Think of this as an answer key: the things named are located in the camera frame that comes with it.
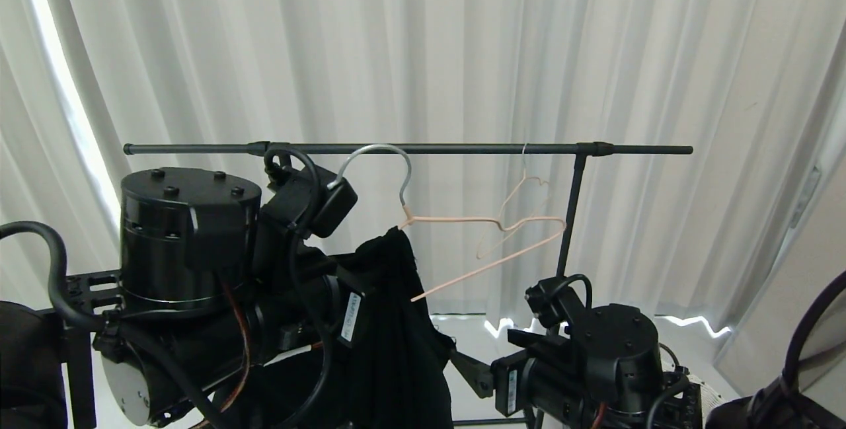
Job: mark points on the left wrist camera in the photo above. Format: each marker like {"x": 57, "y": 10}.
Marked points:
{"x": 334, "y": 207}

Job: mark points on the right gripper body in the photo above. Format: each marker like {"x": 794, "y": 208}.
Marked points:
{"x": 548, "y": 383}

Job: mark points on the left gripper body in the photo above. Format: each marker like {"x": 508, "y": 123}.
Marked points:
{"x": 350, "y": 316}

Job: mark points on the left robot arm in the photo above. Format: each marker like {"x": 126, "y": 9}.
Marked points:
{"x": 185, "y": 237}

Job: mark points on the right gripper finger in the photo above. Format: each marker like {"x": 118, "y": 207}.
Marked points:
{"x": 476, "y": 373}

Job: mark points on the black garment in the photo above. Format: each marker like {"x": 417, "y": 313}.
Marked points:
{"x": 396, "y": 323}

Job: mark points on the pink clothes hanger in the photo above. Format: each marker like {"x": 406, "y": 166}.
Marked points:
{"x": 512, "y": 194}
{"x": 456, "y": 219}

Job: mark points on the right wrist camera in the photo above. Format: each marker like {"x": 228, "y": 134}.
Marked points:
{"x": 548, "y": 303}

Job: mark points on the white laundry basket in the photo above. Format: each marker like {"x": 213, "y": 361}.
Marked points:
{"x": 710, "y": 392}

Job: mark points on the black clothes rack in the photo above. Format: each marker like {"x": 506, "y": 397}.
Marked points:
{"x": 462, "y": 149}

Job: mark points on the white curtain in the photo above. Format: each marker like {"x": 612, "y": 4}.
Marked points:
{"x": 462, "y": 39}

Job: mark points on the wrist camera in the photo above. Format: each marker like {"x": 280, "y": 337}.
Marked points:
{"x": 548, "y": 303}
{"x": 334, "y": 207}

